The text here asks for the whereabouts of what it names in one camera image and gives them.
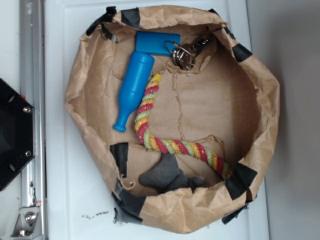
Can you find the multicolour twisted rope toy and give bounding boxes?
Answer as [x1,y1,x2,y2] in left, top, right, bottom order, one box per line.
[134,73,233,181]

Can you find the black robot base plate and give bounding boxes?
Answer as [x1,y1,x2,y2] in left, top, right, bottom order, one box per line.
[0,79,35,191]

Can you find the silver keys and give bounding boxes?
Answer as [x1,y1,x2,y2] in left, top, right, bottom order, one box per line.
[164,34,214,71]

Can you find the silver corner bracket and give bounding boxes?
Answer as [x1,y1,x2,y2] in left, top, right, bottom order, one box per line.
[10,206,42,240]

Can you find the aluminium extrusion rail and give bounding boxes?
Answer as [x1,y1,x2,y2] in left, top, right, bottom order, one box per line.
[19,0,48,240]

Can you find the brown paper bag bin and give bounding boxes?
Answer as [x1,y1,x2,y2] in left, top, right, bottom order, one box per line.
[65,5,280,234]

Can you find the blue rectangular block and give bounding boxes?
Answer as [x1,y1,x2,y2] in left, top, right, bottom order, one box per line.
[135,31,181,56]

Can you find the grey plush toy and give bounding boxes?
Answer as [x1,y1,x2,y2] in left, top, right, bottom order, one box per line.
[139,153,205,194]

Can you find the blue plastic bottle toy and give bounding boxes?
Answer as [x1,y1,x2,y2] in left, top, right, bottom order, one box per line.
[113,51,155,132]

